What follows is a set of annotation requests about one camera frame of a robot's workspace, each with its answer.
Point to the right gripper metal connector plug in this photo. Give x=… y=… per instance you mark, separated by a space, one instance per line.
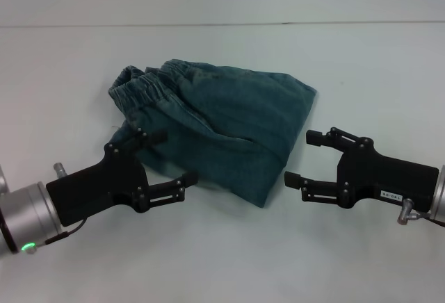
x=405 y=212

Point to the gripper metal connector plug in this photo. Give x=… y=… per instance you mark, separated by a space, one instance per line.
x=59 y=171
x=405 y=212

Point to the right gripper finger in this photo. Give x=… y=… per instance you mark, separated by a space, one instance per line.
x=316 y=137
x=323 y=191

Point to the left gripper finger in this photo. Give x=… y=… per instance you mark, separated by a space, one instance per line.
x=144 y=139
x=167 y=192

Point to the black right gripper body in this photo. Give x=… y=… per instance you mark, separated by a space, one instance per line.
x=382 y=174

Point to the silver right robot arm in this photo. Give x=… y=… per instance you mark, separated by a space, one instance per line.
x=439 y=195

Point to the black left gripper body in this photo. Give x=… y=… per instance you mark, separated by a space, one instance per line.
x=97 y=188

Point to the left gripper metal connector plug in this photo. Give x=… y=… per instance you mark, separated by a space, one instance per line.
x=59 y=171

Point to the blue denim shorts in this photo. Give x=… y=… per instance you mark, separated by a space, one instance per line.
x=226 y=125

